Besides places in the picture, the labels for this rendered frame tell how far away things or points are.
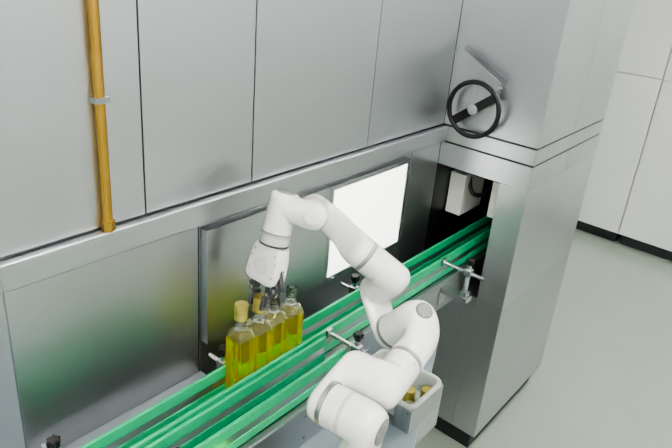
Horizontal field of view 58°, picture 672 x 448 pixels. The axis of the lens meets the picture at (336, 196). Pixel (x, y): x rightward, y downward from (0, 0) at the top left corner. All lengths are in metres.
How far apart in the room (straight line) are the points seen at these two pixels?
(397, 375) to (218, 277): 0.54
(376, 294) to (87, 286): 0.67
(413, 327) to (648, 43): 3.74
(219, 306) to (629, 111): 3.86
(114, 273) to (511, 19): 1.50
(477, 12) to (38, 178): 1.55
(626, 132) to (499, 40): 2.88
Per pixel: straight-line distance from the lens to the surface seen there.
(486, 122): 2.27
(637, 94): 4.95
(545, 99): 2.18
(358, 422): 1.30
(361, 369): 1.38
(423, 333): 1.46
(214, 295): 1.64
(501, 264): 2.40
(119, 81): 1.32
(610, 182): 5.11
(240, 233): 1.61
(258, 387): 1.64
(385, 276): 1.50
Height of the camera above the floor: 2.00
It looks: 23 degrees down
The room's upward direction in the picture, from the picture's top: 5 degrees clockwise
